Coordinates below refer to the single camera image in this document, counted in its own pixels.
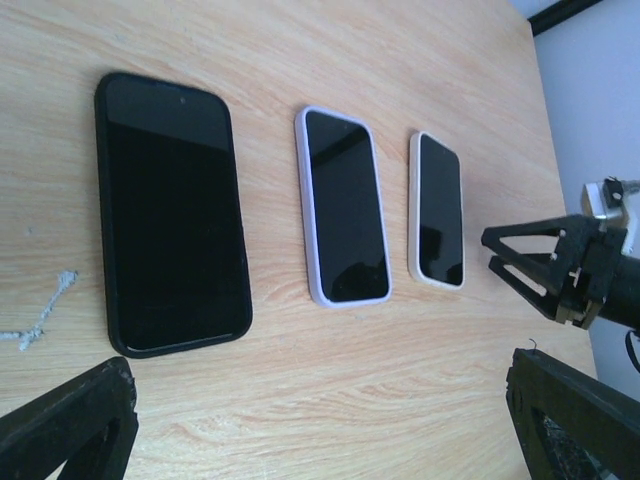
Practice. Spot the black phone case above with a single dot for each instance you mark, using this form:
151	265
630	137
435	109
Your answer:
102	225

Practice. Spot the silver white phone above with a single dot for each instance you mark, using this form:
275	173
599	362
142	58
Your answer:
345	210

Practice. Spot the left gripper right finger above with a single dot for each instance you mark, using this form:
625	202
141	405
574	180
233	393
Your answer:
569	425

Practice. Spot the black aluminium frame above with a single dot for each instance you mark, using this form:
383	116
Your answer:
558	13

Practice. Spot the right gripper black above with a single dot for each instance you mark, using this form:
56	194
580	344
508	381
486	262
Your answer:
601	280

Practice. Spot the lilac phone case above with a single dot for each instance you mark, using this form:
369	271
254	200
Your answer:
305	210

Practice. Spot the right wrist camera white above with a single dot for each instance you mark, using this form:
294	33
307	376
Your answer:
609	202

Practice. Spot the clear phone case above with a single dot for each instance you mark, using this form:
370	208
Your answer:
413	213

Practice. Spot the dark blue phone screen up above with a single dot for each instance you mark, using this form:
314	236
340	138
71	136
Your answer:
440	241

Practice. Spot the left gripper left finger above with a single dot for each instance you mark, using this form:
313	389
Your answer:
85	428

